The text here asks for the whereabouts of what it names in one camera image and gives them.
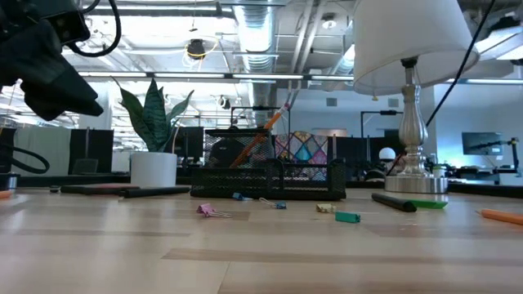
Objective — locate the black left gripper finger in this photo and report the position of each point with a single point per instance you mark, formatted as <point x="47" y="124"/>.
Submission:
<point x="61" y="90"/>

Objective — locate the black pen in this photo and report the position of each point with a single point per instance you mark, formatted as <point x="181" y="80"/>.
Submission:
<point x="155" y="191"/>
<point x="394" y="202"/>

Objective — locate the blue binder clip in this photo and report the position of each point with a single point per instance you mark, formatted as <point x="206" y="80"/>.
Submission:
<point x="280" y="205"/>
<point x="240" y="197"/>

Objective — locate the black mesh desk organizer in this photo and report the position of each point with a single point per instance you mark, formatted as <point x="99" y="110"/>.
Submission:
<point x="267" y="179"/>

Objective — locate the pale yellow binder clip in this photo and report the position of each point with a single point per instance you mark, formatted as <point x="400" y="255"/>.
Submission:
<point x="325" y="208"/>

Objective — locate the grey partition panel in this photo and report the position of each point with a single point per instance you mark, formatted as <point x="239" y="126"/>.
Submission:
<point x="41" y="151"/>

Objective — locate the black partition panel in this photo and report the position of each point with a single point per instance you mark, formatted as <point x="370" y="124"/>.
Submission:
<point x="90" y="151"/>

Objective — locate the green plant white pot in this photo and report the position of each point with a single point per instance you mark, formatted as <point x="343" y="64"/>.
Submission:
<point x="153" y="147"/>

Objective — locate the black ceiling-mounted device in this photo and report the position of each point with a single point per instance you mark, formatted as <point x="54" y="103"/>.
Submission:
<point x="196" y="48"/>

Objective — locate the ceiling light strip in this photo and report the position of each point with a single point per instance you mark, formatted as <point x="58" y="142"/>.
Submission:
<point x="212" y="76"/>

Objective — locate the pink binder clip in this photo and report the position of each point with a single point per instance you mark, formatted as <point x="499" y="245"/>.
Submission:
<point x="208" y="210"/>

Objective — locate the colourful patterned panel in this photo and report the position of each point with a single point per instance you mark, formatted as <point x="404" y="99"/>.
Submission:
<point x="302" y="151"/>

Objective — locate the teal binder clip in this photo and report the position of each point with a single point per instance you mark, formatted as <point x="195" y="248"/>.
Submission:
<point x="347" y="217"/>

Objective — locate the white globe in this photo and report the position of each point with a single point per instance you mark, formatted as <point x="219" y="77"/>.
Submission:
<point x="386" y="154"/>

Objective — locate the white shade silver table lamp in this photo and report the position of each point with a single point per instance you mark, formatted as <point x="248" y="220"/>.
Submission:
<point x="408" y="61"/>

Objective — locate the green eraser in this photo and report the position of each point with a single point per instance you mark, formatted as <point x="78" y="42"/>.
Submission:
<point x="429" y="204"/>

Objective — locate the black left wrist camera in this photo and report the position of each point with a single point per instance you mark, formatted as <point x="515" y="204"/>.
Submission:
<point x="67" y="26"/>

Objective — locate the silver ceiling duct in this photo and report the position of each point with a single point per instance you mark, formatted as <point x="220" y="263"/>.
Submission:
<point x="255" y="36"/>

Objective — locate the wall-mounted screen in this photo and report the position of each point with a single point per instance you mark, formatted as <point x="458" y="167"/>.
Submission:
<point x="482" y="143"/>

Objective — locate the black aluminium table frame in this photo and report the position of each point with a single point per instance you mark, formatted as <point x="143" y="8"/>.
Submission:
<point x="482" y="190"/>

